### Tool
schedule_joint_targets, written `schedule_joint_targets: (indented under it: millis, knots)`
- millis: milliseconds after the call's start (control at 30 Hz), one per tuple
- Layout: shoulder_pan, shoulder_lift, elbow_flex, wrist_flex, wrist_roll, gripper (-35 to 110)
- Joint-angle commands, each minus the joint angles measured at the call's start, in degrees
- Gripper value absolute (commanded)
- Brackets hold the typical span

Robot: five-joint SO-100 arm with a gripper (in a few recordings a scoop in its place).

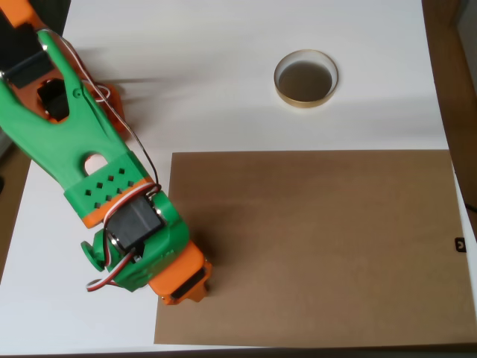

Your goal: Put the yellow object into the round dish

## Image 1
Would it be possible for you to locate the round shallow gold-rimmed dish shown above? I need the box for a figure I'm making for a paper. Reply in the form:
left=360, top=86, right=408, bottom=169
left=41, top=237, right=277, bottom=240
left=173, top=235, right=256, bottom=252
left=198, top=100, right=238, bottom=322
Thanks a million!
left=273, top=48, right=340, bottom=110

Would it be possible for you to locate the brown rectangular mat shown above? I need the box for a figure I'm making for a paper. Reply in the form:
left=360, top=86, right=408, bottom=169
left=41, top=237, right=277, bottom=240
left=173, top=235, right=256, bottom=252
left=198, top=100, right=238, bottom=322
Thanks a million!
left=153, top=149, right=477, bottom=346

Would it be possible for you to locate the white red gripper servo cable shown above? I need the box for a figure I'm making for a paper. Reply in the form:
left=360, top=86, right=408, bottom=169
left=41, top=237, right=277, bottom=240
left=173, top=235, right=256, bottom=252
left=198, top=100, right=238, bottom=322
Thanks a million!
left=85, top=248, right=145, bottom=294

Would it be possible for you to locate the white red arm servo cable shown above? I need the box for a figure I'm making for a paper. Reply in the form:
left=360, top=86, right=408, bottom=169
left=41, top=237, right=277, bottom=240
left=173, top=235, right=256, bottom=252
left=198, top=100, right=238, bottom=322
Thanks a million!
left=46, top=29, right=163, bottom=210

